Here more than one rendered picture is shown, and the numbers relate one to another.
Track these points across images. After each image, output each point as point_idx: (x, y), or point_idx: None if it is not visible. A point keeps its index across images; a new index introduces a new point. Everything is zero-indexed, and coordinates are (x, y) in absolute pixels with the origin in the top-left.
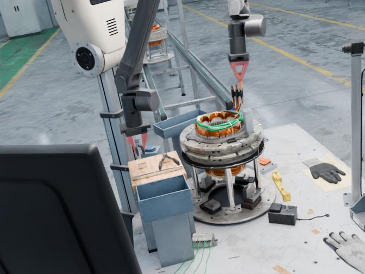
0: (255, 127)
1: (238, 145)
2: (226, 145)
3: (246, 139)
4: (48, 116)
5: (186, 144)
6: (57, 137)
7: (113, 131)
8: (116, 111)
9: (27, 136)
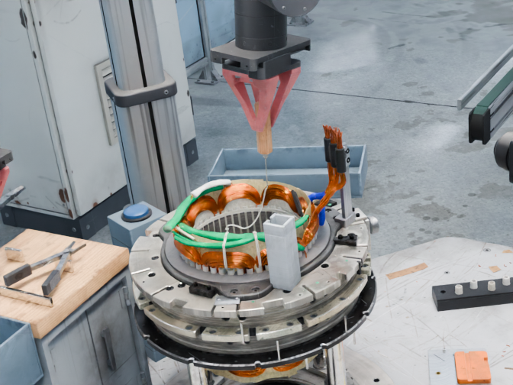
0: (320, 277)
1: (198, 313)
2: (175, 298)
3: (240, 305)
4: (424, 10)
5: (133, 244)
6: (396, 69)
7: (120, 134)
8: (125, 88)
9: (350, 45)
